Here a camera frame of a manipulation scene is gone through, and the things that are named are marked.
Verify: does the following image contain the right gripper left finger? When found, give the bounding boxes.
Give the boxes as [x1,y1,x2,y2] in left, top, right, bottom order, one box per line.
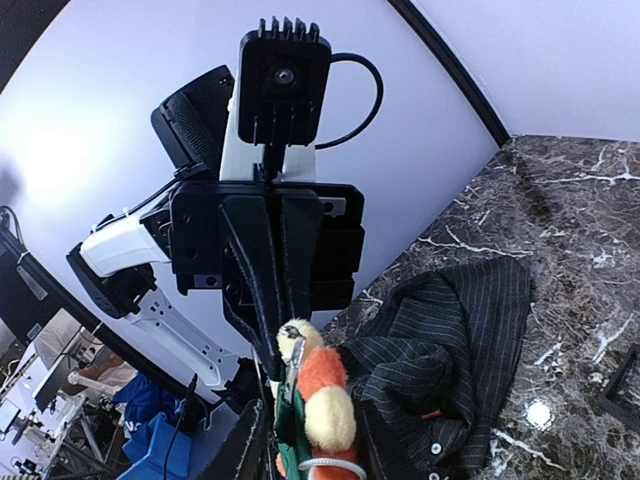
[194,399,273,480]

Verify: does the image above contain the black pinstriped shirt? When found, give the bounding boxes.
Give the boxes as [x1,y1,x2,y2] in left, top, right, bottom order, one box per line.
[338,257,532,479]

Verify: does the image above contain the left black frame post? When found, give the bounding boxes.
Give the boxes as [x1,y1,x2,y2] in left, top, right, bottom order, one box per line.
[388,0,511,148]

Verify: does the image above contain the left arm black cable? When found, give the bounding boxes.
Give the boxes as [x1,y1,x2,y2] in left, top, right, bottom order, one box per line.
[314,51,385,151]

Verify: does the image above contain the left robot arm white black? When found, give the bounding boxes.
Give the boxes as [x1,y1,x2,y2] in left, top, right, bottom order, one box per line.
[67,66,364,411]

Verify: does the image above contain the background person white shirt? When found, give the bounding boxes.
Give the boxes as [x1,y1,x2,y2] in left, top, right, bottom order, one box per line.
[74,353,138,386]

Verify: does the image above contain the flower brooch green orange yellow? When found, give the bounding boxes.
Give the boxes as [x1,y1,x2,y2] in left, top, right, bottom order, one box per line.
[270,319,367,479]

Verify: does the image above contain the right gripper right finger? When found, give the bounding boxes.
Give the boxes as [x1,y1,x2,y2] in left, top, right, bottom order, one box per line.
[354,400,425,480]

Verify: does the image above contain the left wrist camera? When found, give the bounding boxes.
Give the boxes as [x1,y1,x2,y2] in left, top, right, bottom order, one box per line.
[237,17,332,146]

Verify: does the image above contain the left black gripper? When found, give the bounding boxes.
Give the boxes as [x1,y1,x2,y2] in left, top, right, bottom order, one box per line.
[168,182,365,381]

